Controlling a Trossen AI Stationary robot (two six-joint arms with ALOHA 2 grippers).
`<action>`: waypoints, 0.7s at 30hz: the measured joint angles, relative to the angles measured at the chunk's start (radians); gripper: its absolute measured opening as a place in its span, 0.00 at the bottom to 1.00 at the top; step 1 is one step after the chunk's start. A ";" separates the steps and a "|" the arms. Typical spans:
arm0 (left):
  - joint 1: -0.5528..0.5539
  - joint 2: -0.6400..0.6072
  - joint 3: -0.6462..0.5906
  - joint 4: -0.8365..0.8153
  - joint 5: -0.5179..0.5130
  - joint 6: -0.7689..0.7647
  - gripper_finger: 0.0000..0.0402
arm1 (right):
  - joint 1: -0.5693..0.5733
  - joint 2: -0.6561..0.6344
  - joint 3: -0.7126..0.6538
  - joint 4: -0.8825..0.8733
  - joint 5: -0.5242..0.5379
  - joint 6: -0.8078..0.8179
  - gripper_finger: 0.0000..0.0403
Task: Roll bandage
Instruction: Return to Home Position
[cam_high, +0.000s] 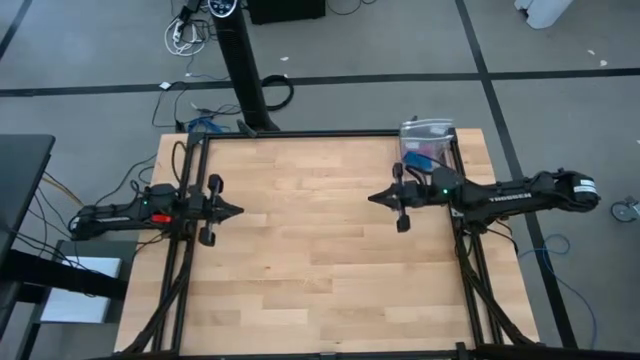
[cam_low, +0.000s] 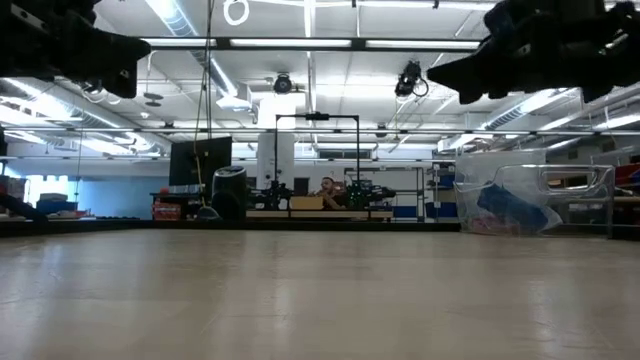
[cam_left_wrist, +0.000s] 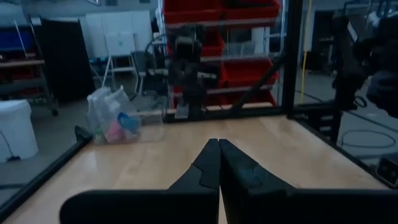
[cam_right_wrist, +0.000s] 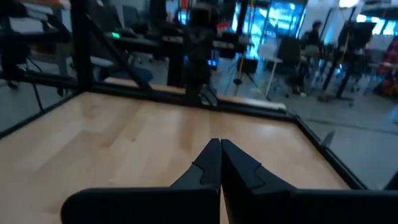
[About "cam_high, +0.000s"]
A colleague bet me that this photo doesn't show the black camera cable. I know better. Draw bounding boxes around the black camera cable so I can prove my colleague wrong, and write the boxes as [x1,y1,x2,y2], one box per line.
[171,141,187,184]

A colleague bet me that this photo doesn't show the blue elastic bandage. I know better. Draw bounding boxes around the blue elastic bandage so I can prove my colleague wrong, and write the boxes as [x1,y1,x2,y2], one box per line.
[402,151,441,174]

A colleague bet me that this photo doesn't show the black desk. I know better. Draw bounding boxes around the black desk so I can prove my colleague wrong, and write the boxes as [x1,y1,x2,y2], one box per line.
[0,133,129,360]

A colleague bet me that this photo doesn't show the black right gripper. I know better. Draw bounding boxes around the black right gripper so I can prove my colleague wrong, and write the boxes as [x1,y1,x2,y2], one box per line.
[368,162,435,234]

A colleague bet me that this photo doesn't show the black cabinet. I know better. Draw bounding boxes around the black cabinet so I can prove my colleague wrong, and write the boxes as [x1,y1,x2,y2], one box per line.
[247,0,326,25]

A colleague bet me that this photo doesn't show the grey caster wheel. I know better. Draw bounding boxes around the grey caster wheel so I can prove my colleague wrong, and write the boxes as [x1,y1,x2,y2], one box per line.
[609,197,640,224]

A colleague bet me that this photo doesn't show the blue tangled floor cable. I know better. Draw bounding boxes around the blue tangled floor cable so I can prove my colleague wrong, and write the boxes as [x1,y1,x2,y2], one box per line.
[187,115,231,134]

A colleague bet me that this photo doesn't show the black coiled cable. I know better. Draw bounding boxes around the black coiled cable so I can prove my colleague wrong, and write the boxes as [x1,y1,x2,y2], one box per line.
[260,74,295,112]

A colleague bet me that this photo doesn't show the black tower fan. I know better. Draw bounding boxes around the black tower fan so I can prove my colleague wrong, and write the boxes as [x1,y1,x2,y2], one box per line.
[207,0,281,134]

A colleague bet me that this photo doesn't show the yellow cable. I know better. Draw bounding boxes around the yellow cable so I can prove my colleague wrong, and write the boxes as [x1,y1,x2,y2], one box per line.
[42,174,85,207]

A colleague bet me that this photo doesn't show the pink bandage roll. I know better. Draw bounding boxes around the pink bandage roll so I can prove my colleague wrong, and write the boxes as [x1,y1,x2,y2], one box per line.
[413,141,442,157]

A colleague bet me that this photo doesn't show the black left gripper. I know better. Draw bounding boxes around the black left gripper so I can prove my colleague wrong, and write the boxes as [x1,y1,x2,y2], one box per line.
[192,173,245,248]

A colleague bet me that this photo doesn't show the white shelf board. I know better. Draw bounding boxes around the white shelf board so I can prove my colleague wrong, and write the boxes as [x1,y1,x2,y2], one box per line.
[39,256,123,324]

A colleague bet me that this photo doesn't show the long blue floor cable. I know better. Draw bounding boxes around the long blue floor cable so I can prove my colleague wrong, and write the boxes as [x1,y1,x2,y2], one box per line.
[517,233,599,349]

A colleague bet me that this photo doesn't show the white cable bundle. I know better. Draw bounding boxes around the white cable bundle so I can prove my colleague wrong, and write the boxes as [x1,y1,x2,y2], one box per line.
[163,17,207,57]

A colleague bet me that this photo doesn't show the black metal table frame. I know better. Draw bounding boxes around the black metal table frame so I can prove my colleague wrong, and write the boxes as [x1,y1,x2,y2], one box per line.
[119,127,640,360]

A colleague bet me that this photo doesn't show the clear plastic zip bag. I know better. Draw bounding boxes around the clear plastic zip bag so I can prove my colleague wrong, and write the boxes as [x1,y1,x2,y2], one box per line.
[398,118,456,175]

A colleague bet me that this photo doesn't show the white plastic object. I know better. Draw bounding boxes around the white plastic object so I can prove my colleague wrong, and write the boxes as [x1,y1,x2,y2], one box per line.
[514,0,574,30]

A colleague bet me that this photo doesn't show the white plug with black cable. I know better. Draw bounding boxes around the white plug with black cable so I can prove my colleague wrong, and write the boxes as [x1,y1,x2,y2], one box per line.
[151,81,191,129]

